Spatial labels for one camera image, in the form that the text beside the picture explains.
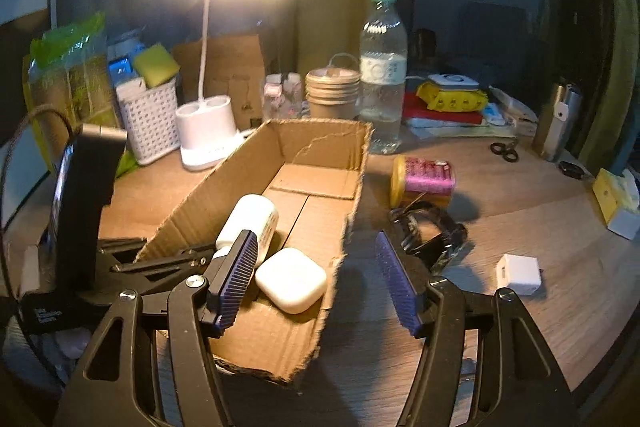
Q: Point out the cardboard box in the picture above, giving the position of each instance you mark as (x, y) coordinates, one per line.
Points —
(310, 217)

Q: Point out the small black object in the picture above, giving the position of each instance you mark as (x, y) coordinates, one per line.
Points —
(571, 170)

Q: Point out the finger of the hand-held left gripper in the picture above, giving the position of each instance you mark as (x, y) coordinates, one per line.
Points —
(165, 259)
(120, 248)

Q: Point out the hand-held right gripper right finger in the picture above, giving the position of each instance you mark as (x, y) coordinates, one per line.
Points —
(395, 279)

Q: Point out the yellow tissue box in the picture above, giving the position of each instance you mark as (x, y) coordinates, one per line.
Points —
(615, 202)

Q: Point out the blue white box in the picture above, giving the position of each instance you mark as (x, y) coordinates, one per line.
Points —
(120, 68)

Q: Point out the dark jar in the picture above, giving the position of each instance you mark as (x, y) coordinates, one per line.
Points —
(426, 43)

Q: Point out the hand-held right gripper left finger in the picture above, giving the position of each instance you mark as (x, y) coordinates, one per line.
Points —
(240, 279)

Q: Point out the white desk lamp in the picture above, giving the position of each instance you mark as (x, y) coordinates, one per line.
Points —
(205, 142)

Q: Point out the red and gold tin can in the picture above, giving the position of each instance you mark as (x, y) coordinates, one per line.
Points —
(422, 179)

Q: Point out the white earbuds case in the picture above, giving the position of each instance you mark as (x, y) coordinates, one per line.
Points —
(292, 279)

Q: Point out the blue white packet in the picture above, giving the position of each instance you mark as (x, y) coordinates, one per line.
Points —
(495, 113)

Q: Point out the white paper packet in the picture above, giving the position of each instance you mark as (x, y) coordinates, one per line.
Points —
(517, 104)

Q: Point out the brown paper bag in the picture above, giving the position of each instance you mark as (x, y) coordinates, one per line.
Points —
(225, 72)

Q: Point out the steel tumbler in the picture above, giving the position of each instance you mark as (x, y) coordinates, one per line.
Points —
(555, 127)

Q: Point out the dark chair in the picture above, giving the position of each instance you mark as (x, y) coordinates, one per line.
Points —
(492, 37)

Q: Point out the white plastic bottle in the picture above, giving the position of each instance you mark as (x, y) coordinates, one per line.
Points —
(252, 214)

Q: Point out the green yellow sponge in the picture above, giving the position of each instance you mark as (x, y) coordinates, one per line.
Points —
(155, 64)

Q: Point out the green printed packet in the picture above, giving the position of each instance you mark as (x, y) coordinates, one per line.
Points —
(75, 82)

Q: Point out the pale paper folder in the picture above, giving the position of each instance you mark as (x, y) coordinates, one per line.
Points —
(450, 131)

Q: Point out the white flat device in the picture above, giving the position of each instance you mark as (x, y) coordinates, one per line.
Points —
(452, 81)

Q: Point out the red book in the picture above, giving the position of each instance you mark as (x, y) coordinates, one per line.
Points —
(420, 112)

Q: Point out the yellow wipes pack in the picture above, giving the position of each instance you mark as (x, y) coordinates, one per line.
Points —
(450, 99)

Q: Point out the white cube adapter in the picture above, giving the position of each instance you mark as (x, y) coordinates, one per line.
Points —
(517, 274)

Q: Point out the white plastic basket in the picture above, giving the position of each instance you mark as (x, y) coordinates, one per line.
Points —
(150, 122)

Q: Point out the stack of brown paper cups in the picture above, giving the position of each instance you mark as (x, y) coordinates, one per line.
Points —
(332, 102)

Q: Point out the clear water bottle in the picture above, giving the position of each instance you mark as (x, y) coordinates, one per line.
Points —
(382, 107)

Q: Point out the green hanging cloth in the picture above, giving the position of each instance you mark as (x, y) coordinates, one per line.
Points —
(610, 82)

